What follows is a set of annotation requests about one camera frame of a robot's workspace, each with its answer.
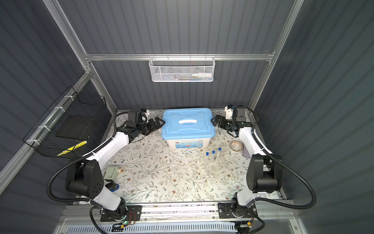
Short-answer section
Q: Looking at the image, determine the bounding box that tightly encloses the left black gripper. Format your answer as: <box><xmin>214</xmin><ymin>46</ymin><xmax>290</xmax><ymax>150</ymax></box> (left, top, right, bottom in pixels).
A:
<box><xmin>137</xmin><ymin>117</ymin><xmax>165</xmax><ymax>136</ymax></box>

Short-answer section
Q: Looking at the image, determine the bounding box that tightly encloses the blue plastic bin lid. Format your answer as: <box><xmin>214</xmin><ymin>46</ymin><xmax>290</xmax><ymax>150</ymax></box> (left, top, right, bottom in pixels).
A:
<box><xmin>161</xmin><ymin>108</ymin><xmax>216</xmax><ymax>140</ymax></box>

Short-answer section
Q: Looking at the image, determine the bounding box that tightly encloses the blue capped test tube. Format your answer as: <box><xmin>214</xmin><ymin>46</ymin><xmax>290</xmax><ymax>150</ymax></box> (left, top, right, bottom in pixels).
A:
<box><xmin>204</xmin><ymin>152</ymin><xmax>210</xmax><ymax>174</ymax></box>
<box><xmin>210</xmin><ymin>150</ymin><xmax>217</xmax><ymax>165</ymax></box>

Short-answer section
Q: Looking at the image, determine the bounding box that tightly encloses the white plastic storage bin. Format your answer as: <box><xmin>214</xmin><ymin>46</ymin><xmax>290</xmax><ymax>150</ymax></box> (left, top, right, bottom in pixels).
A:
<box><xmin>166</xmin><ymin>137</ymin><xmax>212</xmax><ymax>149</ymax></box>

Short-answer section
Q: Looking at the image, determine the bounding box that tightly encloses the clear test tube rack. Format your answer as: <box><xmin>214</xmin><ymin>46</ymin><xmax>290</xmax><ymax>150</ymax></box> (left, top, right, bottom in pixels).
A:
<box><xmin>203</xmin><ymin>147</ymin><xmax>228</xmax><ymax>176</ymax></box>

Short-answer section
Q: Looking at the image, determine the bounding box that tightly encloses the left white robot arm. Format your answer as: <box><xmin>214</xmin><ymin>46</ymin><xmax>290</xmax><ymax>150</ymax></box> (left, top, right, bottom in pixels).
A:
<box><xmin>66</xmin><ymin>109</ymin><xmax>165</xmax><ymax>211</ymax></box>

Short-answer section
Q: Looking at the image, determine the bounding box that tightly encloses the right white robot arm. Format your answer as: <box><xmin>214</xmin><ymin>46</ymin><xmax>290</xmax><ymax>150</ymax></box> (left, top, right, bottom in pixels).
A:
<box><xmin>211</xmin><ymin>105</ymin><xmax>282</xmax><ymax>217</ymax></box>

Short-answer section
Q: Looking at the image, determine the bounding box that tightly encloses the clear tape roll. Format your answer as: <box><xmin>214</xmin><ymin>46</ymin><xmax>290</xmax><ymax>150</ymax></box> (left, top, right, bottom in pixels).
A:
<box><xmin>229</xmin><ymin>140</ymin><xmax>243</xmax><ymax>152</ymax></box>

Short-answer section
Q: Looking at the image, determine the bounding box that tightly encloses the grey eyeglass case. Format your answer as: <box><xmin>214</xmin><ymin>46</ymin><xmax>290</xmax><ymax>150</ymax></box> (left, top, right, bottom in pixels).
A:
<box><xmin>243</xmin><ymin>149</ymin><xmax>251</xmax><ymax>159</ymax></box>

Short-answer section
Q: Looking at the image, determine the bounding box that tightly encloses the white bottle in basket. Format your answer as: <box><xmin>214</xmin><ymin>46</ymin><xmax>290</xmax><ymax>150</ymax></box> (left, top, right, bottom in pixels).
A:
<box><xmin>191</xmin><ymin>73</ymin><xmax>213</xmax><ymax>79</ymax></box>

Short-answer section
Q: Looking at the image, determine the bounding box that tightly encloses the yellow black striped item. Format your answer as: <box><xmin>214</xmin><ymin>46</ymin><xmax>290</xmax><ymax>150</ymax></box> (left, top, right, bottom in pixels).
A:
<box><xmin>57</xmin><ymin>140</ymin><xmax>87</xmax><ymax>157</ymax></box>

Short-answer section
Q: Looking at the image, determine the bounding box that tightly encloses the blue black small device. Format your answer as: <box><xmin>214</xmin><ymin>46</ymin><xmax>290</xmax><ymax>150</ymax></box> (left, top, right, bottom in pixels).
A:
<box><xmin>105</xmin><ymin>182</ymin><xmax>119</xmax><ymax>192</ymax></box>

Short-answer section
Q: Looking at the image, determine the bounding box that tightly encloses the black pad in basket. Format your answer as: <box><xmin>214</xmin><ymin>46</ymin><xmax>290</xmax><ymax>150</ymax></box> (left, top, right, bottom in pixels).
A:
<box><xmin>56</xmin><ymin>116</ymin><xmax>96</xmax><ymax>140</ymax></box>

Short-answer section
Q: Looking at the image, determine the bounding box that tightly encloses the white wire mesh basket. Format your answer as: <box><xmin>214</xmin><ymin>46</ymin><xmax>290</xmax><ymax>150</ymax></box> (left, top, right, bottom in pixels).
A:
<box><xmin>149</xmin><ymin>58</ymin><xmax>216</xmax><ymax>82</ymax></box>

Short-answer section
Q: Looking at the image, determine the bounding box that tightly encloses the black wire wall basket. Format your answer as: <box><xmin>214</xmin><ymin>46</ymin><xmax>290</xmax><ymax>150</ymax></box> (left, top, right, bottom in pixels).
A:
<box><xmin>23</xmin><ymin>87</ymin><xmax>112</xmax><ymax>159</ymax></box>

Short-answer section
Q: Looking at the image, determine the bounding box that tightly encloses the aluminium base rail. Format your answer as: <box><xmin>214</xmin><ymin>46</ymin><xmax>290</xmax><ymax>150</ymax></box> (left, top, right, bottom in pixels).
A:
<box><xmin>99</xmin><ymin>201</ymin><xmax>258</xmax><ymax>224</ymax></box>

